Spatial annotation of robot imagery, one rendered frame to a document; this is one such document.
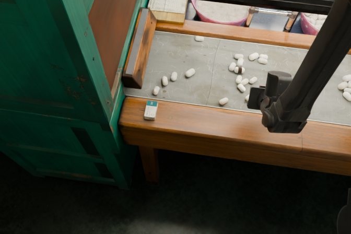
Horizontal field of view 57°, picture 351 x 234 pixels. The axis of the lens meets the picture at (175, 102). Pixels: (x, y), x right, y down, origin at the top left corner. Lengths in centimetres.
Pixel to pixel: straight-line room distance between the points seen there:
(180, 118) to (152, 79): 19
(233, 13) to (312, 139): 59
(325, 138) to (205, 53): 50
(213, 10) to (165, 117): 53
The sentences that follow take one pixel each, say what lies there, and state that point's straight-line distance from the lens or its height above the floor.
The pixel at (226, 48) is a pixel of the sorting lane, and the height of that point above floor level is 74.
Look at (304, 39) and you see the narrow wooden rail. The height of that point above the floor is 76.
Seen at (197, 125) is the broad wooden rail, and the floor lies 77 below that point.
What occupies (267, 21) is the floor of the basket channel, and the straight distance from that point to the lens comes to 146.
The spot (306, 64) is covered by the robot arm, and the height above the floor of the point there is 119.
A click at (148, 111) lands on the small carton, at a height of 79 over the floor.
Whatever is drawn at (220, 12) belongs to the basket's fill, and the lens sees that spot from 137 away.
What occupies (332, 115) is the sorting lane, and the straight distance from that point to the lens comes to 120.
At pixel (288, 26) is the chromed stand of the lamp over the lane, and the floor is 79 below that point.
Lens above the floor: 170
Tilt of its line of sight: 61 degrees down
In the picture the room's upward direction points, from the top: 2 degrees clockwise
